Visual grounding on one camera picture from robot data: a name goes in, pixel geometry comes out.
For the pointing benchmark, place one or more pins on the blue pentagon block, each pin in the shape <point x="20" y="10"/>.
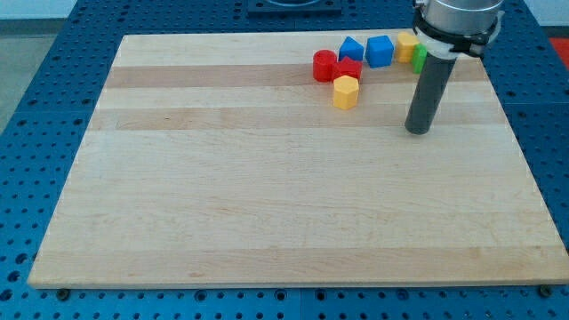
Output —
<point x="351" y="48"/>

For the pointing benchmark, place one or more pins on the yellow hexagon block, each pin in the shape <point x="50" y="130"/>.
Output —
<point x="345" y="92"/>

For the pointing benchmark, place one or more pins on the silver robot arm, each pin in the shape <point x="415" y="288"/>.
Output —
<point x="449" y="28"/>

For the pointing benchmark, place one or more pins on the blue cube block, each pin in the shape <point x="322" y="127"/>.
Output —
<point x="379" y="51"/>

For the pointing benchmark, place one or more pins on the yellow rounded block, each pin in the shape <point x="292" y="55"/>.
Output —
<point x="405" y="46"/>

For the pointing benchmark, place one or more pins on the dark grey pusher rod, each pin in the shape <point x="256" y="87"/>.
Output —
<point x="428" y="94"/>

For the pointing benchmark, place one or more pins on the wooden board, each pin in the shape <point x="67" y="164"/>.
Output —
<point x="217" y="161"/>

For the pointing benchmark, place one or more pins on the red star block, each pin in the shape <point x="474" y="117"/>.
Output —
<point x="347" y="67"/>

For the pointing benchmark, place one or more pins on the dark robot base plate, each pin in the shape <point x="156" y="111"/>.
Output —
<point x="256" y="8"/>

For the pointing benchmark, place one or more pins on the green block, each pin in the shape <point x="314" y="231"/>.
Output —
<point x="419" y="57"/>

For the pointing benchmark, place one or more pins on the red cylinder block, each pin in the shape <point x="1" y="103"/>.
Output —
<point x="322" y="65"/>

